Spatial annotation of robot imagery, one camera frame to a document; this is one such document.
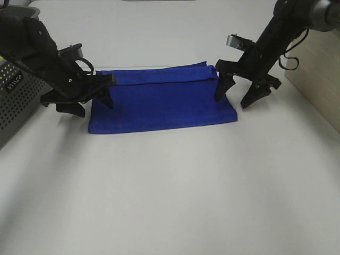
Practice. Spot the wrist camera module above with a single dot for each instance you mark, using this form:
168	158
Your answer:
238	42
71	53

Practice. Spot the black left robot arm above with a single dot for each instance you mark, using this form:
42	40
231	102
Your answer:
40	39

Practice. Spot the blue microfiber towel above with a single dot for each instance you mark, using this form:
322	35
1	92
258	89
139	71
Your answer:
161	99

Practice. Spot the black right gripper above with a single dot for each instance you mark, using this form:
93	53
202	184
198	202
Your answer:
253	65

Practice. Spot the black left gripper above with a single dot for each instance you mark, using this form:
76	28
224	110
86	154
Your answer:
73	82

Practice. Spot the grey perforated laundry basket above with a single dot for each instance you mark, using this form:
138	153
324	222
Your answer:
20	90

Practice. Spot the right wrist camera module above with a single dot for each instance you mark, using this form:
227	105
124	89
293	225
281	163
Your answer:
238	42

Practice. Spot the beige storage bin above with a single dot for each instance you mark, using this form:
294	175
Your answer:
317	76

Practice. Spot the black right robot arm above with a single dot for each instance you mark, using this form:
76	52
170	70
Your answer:
290	19

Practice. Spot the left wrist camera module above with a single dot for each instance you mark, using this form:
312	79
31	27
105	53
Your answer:
71	53

